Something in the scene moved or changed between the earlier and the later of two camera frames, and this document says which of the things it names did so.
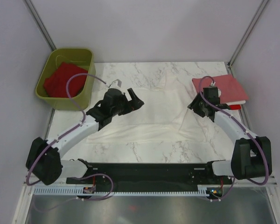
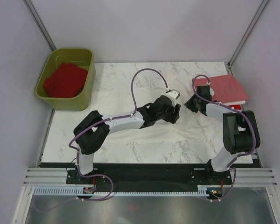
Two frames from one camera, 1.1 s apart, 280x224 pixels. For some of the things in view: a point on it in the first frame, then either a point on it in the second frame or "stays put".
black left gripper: x=135 y=105 -> x=175 y=116
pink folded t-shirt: x=231 y=91 stays put
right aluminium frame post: x=260 y=9 stays put
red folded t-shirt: x=234 y=107 stays put
